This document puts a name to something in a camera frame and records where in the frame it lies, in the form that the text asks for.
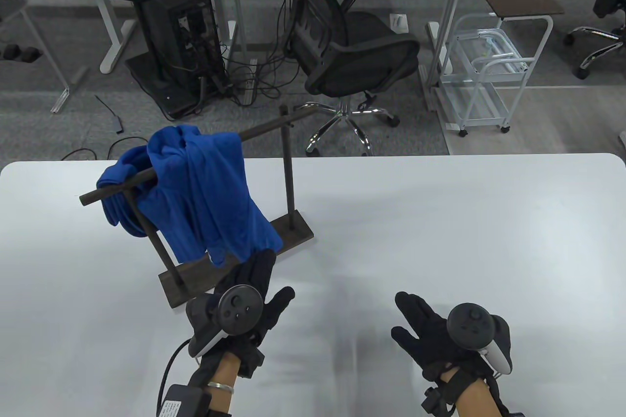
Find person's left hand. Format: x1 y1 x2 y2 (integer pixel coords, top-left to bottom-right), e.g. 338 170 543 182
186 248 296 379

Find person's right hand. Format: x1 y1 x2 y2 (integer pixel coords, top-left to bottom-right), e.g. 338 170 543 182
391 291 513 381

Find dark wooden rack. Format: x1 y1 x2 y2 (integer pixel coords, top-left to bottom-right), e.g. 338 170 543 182
78 104 318 309

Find blue cloth towel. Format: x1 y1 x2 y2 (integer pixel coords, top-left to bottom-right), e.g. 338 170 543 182
96 125 284 268

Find person's right forearm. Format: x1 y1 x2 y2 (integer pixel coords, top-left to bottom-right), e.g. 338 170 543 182
450 368 509 417

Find person's left forearm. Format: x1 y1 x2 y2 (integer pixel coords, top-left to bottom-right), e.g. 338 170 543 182
188 353 245 417

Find white desktop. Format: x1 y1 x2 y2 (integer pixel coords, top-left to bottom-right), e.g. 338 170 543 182
0 153 626 417

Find grey handheld controller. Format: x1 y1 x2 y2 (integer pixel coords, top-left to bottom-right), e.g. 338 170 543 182
447 303 512 373
188 285 265 358

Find grey power strip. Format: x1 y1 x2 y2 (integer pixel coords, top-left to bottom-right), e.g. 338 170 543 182
242 58 258 106

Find black mesh office chair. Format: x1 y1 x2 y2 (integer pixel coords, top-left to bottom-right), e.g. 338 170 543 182
286 0 421 157

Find white desk leg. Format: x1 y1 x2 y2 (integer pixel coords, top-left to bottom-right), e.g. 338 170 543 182
73 0 140 74

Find black sensor box with strap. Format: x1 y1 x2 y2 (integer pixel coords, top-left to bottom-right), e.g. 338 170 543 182
157 384 216 417

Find black cable loop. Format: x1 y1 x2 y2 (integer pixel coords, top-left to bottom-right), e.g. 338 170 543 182
61 136 151 161

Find black adapter cable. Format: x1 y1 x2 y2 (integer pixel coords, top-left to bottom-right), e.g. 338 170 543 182
95 94 125 134

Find aluminium frame leg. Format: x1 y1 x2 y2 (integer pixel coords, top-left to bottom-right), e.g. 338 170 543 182
0 0 71 113

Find aluminium frame post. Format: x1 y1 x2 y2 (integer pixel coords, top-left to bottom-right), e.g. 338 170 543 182
425 0 471 112

